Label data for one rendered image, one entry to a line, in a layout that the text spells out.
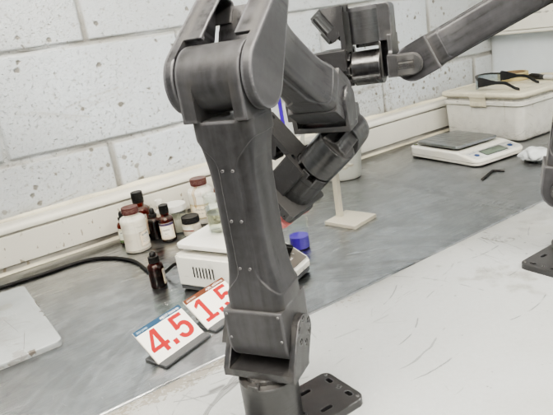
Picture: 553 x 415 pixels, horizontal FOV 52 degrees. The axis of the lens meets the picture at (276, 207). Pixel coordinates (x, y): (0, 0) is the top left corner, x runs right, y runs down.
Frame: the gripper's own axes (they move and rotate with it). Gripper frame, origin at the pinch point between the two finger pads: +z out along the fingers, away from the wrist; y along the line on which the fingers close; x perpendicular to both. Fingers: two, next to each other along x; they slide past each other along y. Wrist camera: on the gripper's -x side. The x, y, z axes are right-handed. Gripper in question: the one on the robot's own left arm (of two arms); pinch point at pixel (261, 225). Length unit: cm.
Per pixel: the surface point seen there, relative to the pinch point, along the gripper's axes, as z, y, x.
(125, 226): 36.3, -10.1, -22.8
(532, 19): -27, -142, -2
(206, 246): 11.7, 0.5, -4.3
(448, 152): 2, -83, 12
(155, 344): 12.9, 19.5, 3.4
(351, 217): 9.7, -36.5, 8.0
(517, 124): -10, -106, 19
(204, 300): 12.3, 7.9, 2.6
